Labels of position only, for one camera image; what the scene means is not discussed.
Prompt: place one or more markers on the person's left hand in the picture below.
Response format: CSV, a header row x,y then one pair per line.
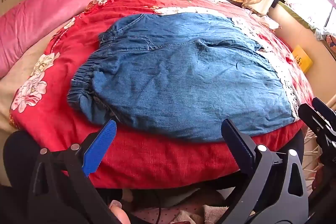
x,y
119,213

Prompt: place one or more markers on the red floral blanket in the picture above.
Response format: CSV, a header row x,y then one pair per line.
x,y
157,161

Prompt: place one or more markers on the blue denim pants lace trim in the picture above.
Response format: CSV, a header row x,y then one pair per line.
x,y
183,77

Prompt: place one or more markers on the pink quilt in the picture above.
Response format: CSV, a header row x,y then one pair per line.
x,y
52,11

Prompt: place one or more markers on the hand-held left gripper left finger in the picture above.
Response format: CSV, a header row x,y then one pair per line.
x,y
101,146

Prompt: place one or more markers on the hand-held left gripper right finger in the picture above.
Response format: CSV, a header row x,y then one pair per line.
x,y
236,146

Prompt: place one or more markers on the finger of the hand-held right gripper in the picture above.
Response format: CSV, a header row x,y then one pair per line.
x,y
309,115
324,108

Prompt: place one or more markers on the yellow box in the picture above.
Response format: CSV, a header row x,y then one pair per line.
x,y
302,58

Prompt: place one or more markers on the green windowsill cover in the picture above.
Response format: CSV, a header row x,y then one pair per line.
x,y
299,15

